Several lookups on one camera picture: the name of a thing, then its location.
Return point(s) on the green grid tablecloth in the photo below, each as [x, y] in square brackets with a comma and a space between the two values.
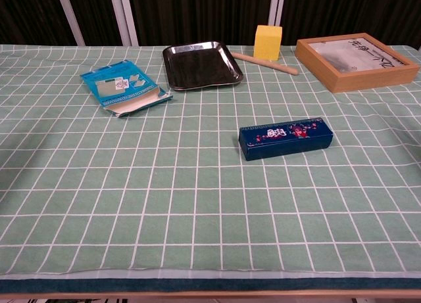
[197, 191]

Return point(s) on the wide white double post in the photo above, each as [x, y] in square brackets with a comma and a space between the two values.
[124, 17]

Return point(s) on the wooden stick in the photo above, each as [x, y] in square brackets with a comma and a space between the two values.
[287, 69]

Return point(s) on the black pleated curtain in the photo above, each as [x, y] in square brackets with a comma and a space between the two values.
[197, 13]

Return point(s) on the yellow sponge block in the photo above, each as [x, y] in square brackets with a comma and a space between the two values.
[267, 41]

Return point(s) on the thin white frame post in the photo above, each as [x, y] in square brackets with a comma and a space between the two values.
[69, 15]

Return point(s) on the blue wet-wipes packet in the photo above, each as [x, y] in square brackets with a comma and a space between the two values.
[121, 86]

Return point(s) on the wooden picture frame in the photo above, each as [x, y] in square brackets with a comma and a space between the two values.
[361, 83]

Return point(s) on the blue glasses case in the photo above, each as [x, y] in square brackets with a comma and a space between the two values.
[283, 142]

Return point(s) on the stainless steel tray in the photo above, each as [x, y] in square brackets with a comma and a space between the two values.
[200, 66]

